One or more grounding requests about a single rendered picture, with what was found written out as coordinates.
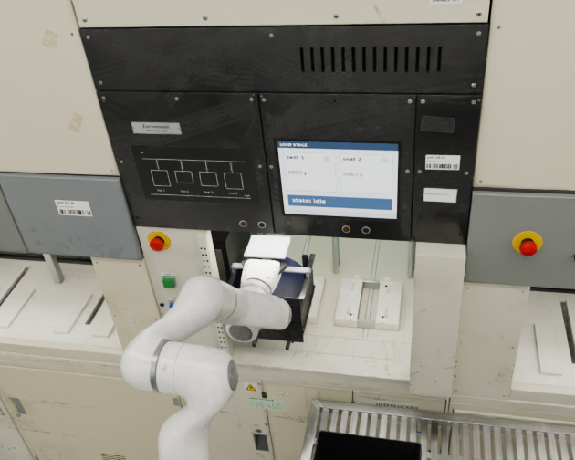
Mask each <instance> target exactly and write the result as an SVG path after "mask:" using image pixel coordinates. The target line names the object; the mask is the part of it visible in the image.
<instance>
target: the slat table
mask: <svg viewBox="0 0 575 460"><path fill-rule="evenodd" d="M329 413H332V416H331V421H330V426H329V430H330V431H332V432H336V428H337V421H338V416H339V414H340V415H341V420H340V430H339V433H346V427H347V421H348V416H351V419H350V431H349V434H356V427H357V421H358V417H361V425H360V432H359V434H360V435H366V428H367V421H368V418H371V425H370V433H369V436H374V437H376V429H377V420H378V419H381V426H380V435H379V437H381V438H386V430H387V420H390V421H391V427H390V438H389V439H396V433H397V421H398V422H401V429H400V440H403V441H406V436H407V423H411V432H410V442H417V424H418V423H420V424H421V441H420V444H421V446H422V460H492V454H491V438H490V432H494V441H495V456H496V460H503V455H502V442H501V433H505V445H506V457H507V460H514V455H513V445H512V434H514V435H515V437H516V447H517V460H525V455H524V445H523V437H522V435H525V436H526V439H527V448H528V460H536V454H535V446H534V438H533V436H536V437H537V440H538V455H539V460H547V454H546V446H545V440H544V437H546V438H548V442H549V454H550V460H559V459H558V453H557V446H556V441H555V439H559V448H560V453H561V460H570V458H569V452H568V447H567V441H566V440H570V447H571V452H572V458H573V460H575V427H574V426H566V425H556V424H548V423H532V422H523V421H515V420H506V419H497V418H489V417H480V416H472V415H463V414H454V413H439V412H429V411H421V410H413V409H404V408H395V407H387V406H379V405H369V404H361V403H353V402H336V401H328V400H319V399H312V402H311V406H310V411H309V416H308V424H307V429H306V433H305V438H304V443H303V447H302V452H301V456H300V460H312V456H313V450H314V447H315V446H316V442H317V437H318V432H319V431H320V430H325V431H326V428H327V422H328V418H329ZM428 424H430V425H431V453H430V452H427V428H428ZM438 425H439V426H442V434H441V454H438V453H437V446H438ZM448 427H452V454H451V455H449V454H448ZM459 428H462V438H463V456H461V455H459ZM469 429H472V430H473V450H474V457H470V446H469ZM479 430H480V431H483V436H484V454H485V459H484V458H481V452H480V431H479Z"/></svg>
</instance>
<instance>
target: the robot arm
mask: <svg viewBox="0 0 575 460"><path fill-rule="evenodd" d="M242 266H243V273H242V277H241V287H240V288H239V289H238V288H235V287H233V286H231V285H229V284H227V283H225V282H224V281H222V280H220V279H218V278H216V277H212V276H208V275H197V276H194V277H191V278H190V279H189V280H187V282H186V283H185V284H184V285H183V288H182V289H181V292H180V294H179V296H178V298H177V299H176V301H175V303H174V304H173V306H172V307H171V308H170V310H169V311H168V312H167V313H166V314H165V315H164V316H163V317H162V318H161V319H159V320H158V321H156V322H155V323H153V324H151V325H150V326H149V327H148V328H146V329H144V330H143V331H141V332H140V333H139V334H138V335H137V336H135V337H134V338H133V339H132V340H131V342H130V343H129V344H128V346H127V347H126V349H125V350H124V352H123V354H122V356H121V358H120V372H121V375H122V377H123V379H124V381H125V382H127V383H128V384H129V385H130V386H131V387H132V388H134V389H137V390H140V391H144V392H155V393H162V394H169V395H176V396H182V397H183V398H184V399H185V400H186V401H187V405H185V406H184V407H183V408H182V409H181V410H179V411H178V412H176V413H174V414H173V415H172V416H170V417H169V418H168V419H167V420H166V421H165V423H164V424H163V426H162V428H161V430H160V432H159V436H158V458H159V460H209V427H210V423H211V421H212V420H213V419H214V418H215V416H216V415H217V414H218V413H219V412H220V411H221V410H222V409H223V408H224V407H225V406H226V405H227V403H228V402H229V401H230V400H231V398H232V397H233V395H234V393H235V390H236V387H237V384H238V376H239V374H238V369H237V365H236V363H235V360H234V359H233V357H232V356H231V355H230V354H229V353H228V352H226V351H224V350H221V349H218V348H216V347H211V346H205V345H199V344H192V343H183V342H182V341H183V340H186V339H188V338H190V337H191V336H193V335H194V334H195V333H197V332H199V331H200V330H202V329H204V328H206V327H207V326H209V325H210V324H211V323H212V322H213V321H214V322H218V323H222V324H226V326H225V330H226V332H227V334H228V335H229V336H230V337H231V338H232V339H233V340H236V341H240V342H250V341H253V340H255V339H256V337H257V334H258V332H259V331H260V330H261V329H285V328H286V327H287V326H288V325H289V323H290V321H291V317H292V313H291V308H290V306H289V304H288V303H287V302H286V301H285V300H284V299H282V298H280V297H277V296H274V295H271V294H272V293H273V292H274V290H275V289H276V287H277V284H278V282H279V279H280V277H281V273H282V272H283V271H284V270H285V269H287V268H288V264H287V263H285V262H282V261H281V260H280V259H271V260H262V258H257V257H250V258H249V259H247V260H243V261H242Z"/></svg>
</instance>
